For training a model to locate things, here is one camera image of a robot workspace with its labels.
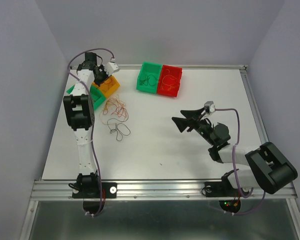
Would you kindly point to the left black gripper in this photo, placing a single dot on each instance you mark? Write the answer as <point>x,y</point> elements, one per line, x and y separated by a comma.
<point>102,68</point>

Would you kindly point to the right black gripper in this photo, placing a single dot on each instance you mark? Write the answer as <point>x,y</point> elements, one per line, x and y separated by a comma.
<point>193,119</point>

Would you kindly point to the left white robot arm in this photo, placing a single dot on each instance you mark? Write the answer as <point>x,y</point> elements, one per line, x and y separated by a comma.
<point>79,112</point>

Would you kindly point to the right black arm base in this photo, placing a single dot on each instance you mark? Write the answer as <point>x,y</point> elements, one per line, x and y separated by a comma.
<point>223,189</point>

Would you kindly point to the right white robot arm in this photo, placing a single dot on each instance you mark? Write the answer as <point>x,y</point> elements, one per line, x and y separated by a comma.
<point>263,166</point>

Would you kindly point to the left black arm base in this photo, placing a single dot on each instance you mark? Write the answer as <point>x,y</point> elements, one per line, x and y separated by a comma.
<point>93,200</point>

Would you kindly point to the orange plastic bin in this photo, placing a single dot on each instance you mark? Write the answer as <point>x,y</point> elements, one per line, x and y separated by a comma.
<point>108,87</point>

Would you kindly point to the left green plastic bin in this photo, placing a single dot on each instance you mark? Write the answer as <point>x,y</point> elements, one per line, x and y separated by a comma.
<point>97,97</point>

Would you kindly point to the green plastic bin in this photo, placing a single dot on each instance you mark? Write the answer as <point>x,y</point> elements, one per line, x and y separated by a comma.
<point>148,77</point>
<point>97,97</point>

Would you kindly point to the red plastic bin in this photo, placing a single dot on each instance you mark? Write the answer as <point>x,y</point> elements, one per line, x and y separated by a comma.
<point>169,81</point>

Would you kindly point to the right green plastic bin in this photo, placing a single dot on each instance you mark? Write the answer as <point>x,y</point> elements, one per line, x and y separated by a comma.
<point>148,77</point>

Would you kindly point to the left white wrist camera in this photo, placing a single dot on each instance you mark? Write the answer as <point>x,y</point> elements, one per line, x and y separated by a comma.
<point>110,68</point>

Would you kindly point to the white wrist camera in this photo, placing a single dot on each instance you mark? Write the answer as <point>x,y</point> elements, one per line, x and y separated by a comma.
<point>110,68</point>
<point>209,107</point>

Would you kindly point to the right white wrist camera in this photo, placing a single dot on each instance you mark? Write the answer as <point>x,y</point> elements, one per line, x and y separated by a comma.
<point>209,107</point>

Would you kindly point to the aluminium front rail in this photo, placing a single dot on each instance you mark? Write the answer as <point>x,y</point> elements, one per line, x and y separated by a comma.
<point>128,190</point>

